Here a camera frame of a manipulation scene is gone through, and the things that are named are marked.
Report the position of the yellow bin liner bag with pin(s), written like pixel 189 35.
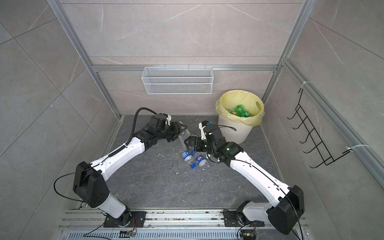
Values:
pixel 252 103

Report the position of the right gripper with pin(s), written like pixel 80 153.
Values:
pixel 198 140

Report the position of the aluminium front rail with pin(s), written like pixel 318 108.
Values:
pixel 203 224

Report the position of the black wire hook rack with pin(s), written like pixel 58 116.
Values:
pixel 314 136

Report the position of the green Sprite bottle yellow cap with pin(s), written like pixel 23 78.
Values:
pixel 240 111

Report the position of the white wire mesh basket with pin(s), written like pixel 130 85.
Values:
pixel 178 80

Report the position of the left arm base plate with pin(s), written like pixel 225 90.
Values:
pixel 127 220

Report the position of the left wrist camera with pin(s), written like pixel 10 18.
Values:
pixel 169 118

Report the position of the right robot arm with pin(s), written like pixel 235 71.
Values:
pixel 285 204

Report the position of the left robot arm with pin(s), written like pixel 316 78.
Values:
pixel 90 179

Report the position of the Pepsi blue label bottle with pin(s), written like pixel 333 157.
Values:
pixel 200 161

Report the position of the white plastic waste bin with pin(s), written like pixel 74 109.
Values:
pixel 234 132

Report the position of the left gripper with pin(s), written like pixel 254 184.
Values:
pixel 177 128

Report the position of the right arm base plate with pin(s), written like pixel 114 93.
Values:
pixel 235 219

